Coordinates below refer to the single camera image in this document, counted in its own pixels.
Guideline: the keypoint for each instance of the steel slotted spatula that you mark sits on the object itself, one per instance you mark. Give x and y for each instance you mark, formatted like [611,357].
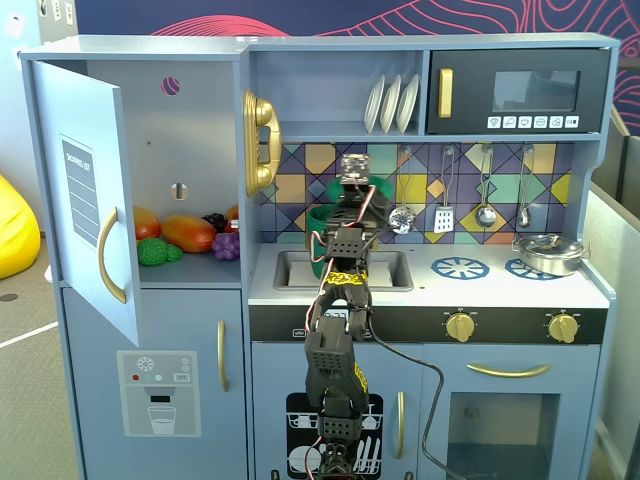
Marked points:
[444,220]

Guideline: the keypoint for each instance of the gold stove knob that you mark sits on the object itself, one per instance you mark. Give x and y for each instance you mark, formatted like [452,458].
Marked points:
[460,327]
[563,328]

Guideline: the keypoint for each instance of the red orange toy peach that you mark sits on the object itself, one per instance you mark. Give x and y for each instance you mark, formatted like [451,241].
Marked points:
[146,225]

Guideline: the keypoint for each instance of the blue freezer door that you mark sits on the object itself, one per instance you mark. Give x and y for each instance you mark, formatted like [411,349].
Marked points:
[100,330]

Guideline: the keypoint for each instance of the yellow beanbag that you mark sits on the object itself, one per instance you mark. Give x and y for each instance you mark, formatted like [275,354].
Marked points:
[17,230]

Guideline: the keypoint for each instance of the blue toy kitchen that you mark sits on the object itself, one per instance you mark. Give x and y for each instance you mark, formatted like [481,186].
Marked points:
[190,125]

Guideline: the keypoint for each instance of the steel ladle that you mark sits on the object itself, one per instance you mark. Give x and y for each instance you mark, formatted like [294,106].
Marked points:
[485,216]

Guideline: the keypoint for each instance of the red orange toy fruit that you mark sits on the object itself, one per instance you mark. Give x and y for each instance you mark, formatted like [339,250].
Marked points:
[232,217]

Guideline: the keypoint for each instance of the purple toy grapes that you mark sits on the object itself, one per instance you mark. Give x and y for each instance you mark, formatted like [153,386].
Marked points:
[226,246]

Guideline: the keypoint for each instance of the blue shopping list fridge door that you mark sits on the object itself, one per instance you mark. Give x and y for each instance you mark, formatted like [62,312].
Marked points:
[75,270]

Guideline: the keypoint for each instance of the orange toy mango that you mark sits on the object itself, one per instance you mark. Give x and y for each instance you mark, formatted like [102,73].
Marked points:
[187,234]

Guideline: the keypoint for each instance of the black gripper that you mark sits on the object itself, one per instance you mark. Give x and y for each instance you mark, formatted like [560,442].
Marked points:
[356,199]

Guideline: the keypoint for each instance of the green cylindrical container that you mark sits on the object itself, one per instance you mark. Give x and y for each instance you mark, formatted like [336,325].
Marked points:
[315,220]

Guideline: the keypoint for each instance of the white wall socket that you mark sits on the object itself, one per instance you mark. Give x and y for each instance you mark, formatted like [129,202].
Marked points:
[19,55]
[15,22]

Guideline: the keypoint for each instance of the small camera circuit board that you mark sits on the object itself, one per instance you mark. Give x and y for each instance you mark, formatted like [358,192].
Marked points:
[356,167]

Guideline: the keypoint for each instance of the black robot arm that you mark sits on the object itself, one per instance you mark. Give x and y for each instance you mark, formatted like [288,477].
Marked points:
[330,360]

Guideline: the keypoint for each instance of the dark toy blackberry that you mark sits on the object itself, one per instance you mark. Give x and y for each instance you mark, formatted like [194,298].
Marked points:
[214,220]

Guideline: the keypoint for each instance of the white wall switch plate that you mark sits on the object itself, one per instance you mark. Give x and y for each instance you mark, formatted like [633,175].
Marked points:
[70,10]
[44,7]
[57,9]

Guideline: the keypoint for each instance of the gold toy phone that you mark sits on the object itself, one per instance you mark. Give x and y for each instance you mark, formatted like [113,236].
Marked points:
[252,140]

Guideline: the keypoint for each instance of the blue oven door with window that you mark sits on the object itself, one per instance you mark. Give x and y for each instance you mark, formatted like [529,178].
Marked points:
[575,370]

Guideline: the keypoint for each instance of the dark round floor cover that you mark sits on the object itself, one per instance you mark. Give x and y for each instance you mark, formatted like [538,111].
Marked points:
[7,297]

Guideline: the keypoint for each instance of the green toy broccoli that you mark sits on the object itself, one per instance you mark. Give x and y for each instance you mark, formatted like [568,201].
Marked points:
[152,251]

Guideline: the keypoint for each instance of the steel skimmer spoon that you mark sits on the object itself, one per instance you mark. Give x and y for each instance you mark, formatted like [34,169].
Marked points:
[402,220]

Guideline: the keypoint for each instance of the blue dishwasher door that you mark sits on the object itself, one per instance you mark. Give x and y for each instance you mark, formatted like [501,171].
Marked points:
[270,370]

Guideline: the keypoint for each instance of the black toy microwave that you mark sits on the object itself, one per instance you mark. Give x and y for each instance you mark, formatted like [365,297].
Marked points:
[530,60]

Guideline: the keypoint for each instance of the white toy plate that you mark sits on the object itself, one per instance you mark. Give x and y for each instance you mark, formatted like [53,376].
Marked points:
[407,102]
[374,105]
[391,105]

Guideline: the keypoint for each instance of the grey toy sink basin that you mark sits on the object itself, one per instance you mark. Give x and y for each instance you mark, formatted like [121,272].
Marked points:
[290,265]

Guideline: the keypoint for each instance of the steel pot with lid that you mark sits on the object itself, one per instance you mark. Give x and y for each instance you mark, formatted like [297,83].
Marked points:
[550,260]

